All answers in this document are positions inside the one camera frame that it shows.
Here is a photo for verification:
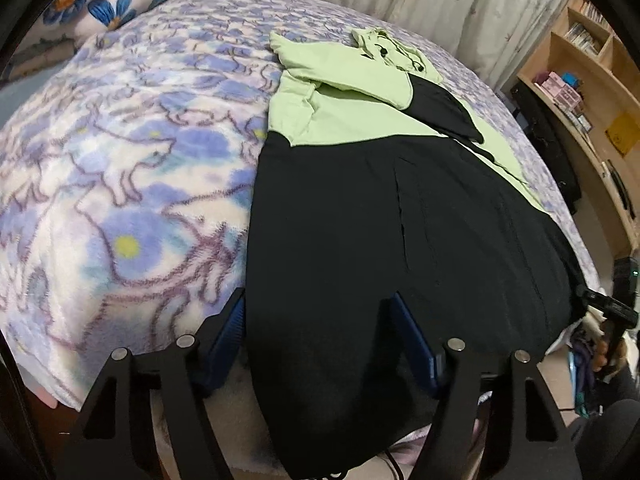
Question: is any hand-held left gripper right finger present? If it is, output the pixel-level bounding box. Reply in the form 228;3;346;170
385;292;583;480

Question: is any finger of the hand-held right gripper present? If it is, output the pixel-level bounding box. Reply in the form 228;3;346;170
576;286;608;312

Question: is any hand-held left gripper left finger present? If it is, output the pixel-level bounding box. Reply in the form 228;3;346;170
60;287;248;480

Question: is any green and black hooded jacket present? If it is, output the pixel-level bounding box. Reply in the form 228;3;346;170
246;27;586;480

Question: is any person's right hand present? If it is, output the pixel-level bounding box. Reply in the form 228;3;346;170
592;317;628;376

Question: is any black flat object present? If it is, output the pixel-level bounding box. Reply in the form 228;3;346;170
607;160;633;211

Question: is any yellow paper sheet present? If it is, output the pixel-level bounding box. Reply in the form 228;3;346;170
605;112;640;156

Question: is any black bag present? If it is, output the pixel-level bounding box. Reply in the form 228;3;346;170
510;82;583;211

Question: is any purple cat print blanket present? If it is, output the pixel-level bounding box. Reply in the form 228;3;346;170
0;0;601;411

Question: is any wooden bookshelf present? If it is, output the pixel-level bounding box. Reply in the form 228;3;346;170
517;0;640;261

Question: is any stack of pink boxes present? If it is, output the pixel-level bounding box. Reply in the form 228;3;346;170
532;71;586;111

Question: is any row of books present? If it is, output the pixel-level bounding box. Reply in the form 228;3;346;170
565;0;611;56

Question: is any grey bed sheet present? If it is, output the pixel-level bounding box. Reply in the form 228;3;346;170
0;77;51;126

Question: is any pale leaf print curtain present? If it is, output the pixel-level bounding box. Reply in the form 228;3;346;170
200;0;576;91

